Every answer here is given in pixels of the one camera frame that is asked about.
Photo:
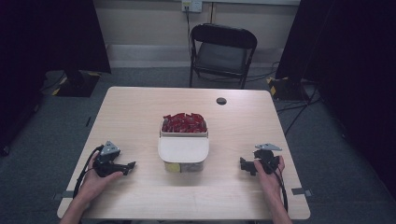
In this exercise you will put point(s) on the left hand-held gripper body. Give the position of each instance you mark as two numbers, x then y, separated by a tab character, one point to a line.
107	161

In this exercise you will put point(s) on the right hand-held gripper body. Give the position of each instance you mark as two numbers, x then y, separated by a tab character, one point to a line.
266	157

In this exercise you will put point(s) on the person's right hand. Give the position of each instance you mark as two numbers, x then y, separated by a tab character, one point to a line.
267	180

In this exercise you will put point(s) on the person's left hand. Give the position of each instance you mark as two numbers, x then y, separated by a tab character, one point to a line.
96	185

